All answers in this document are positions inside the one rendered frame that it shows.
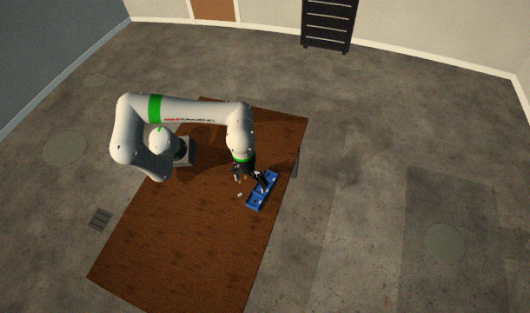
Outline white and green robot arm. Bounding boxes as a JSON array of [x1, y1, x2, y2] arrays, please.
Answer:
[[109, 92, 256, 182]]

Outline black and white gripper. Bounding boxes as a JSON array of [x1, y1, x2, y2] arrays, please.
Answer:
[[230, 163, 269, 193]]

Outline blue three-compartment bin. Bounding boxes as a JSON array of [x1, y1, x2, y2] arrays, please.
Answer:
[[245, 169, 279, 212]]

